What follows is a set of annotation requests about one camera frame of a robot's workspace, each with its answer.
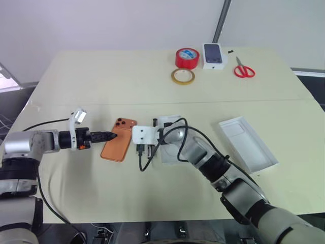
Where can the dark side table white edge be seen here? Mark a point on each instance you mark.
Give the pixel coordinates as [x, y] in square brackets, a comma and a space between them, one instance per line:
[314, 86]

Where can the orange smartphone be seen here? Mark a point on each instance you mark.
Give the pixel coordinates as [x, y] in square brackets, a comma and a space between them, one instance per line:
[114, 150]

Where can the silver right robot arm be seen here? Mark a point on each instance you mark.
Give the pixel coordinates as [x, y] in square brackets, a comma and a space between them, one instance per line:
[193, 150]

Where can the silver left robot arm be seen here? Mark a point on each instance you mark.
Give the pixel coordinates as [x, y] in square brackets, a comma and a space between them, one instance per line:
[17, 145]

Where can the grey metal wall post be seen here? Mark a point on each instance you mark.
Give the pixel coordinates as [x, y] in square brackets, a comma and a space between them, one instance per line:
[221, 23]

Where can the red tape roll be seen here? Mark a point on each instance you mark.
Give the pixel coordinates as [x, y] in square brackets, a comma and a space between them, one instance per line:
[186, 62]

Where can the grey window frame rail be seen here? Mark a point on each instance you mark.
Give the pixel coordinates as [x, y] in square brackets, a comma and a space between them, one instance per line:
[10, 76]

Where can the dark round shape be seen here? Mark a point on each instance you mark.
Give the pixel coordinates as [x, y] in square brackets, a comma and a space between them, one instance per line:
[78, 239]

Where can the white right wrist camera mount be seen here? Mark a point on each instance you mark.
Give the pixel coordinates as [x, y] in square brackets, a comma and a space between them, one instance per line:
[144, 134]

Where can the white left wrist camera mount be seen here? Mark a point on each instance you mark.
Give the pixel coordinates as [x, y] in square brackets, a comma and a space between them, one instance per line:
[80, 115]

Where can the white printed phone box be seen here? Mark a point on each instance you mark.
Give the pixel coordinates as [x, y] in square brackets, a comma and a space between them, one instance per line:
[213, 54]

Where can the black bracket under table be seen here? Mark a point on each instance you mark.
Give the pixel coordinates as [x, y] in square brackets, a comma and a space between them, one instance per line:
[101, 237]

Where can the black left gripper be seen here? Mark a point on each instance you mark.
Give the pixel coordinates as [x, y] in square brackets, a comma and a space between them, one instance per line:
[82, 137]

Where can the white phone box lid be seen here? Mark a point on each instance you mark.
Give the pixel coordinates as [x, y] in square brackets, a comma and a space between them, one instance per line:
[243, 142]

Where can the yellow tape roll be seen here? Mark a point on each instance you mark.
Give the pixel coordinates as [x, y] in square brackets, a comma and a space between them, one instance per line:
[173, 77]

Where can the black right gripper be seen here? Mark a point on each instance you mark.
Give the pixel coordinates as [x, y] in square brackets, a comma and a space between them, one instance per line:
[144, 148]

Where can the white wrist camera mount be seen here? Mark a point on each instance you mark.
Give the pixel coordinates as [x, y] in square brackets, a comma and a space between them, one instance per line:
[80, 115]
[144, 134]

